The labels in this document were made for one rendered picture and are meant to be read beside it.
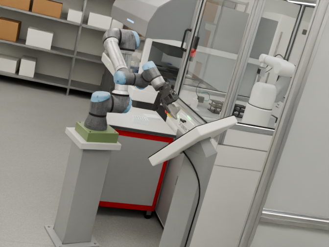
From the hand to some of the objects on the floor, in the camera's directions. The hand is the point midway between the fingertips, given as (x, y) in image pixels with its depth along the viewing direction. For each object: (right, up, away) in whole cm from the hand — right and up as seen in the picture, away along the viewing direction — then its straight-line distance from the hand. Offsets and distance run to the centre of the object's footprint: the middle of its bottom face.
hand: (175, 118), depth 252 cm
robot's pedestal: (-71, -82, +60) cm, 124 cm away
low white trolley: (-51, -68, +130) cm, 155 cm away
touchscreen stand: (-15, -111, +9) cm, 112 cm away
